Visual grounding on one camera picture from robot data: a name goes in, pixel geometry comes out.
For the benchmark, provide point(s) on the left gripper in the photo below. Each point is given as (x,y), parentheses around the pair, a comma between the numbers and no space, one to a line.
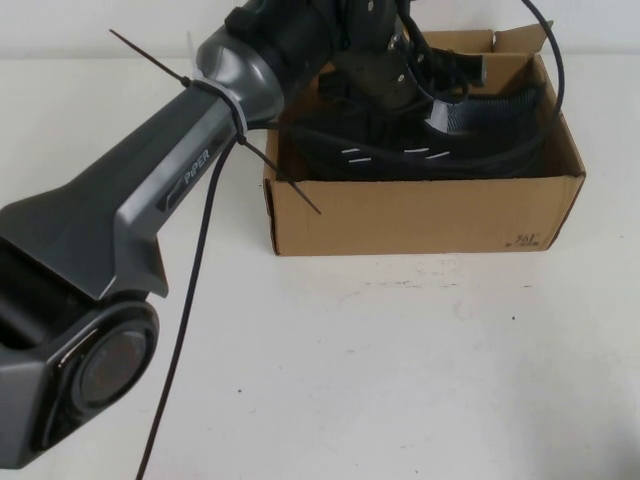
(390,82)

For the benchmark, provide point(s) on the brown cardboard shoe box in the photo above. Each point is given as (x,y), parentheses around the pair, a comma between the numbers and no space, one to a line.
(425,215)

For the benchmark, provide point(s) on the black zip tie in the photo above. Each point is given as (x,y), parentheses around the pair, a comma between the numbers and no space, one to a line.
(186,80)
(280,175)

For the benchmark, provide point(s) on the white zip tie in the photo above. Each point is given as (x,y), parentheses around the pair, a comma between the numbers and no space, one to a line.
(239,117)

